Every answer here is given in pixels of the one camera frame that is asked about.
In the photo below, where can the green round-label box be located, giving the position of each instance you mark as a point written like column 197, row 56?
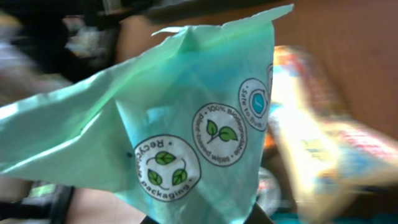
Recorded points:
column 268, row 192

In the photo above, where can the yellow snack bag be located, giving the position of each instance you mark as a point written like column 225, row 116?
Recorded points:
column 331, row 158

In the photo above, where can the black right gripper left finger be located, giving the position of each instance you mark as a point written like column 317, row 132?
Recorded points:
column 148, row 220

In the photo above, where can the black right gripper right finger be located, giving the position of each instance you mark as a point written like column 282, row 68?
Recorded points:
column 258, row 216

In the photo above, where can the light blue tissue pack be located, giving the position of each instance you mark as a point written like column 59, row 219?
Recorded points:
column 177, row 132

